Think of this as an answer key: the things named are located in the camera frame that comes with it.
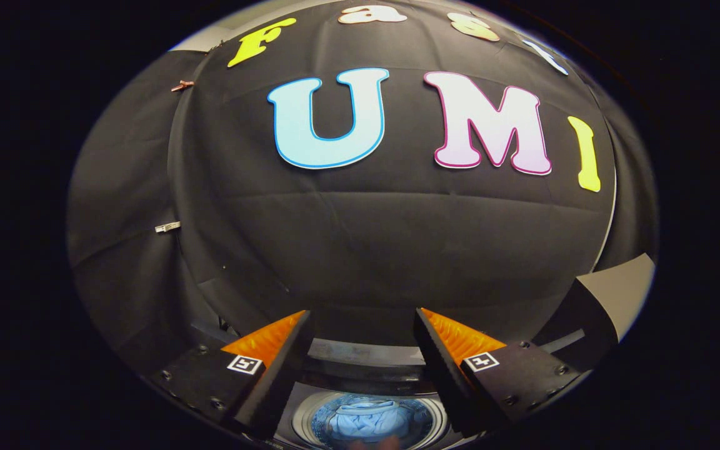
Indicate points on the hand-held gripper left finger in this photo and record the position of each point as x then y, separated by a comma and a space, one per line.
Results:
275, 381

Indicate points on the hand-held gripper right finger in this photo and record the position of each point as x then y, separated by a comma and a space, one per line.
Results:
444, 375

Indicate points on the dark washing machine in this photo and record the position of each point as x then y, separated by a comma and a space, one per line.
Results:
360, 375

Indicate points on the light blue shirt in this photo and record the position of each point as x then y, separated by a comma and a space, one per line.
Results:
366, 419

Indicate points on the black backdrop cloth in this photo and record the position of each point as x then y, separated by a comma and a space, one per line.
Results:
397, 237

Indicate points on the silver clip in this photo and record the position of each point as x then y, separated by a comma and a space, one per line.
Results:
167, 227

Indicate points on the copper clip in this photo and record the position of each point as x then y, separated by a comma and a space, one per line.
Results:
182, 85

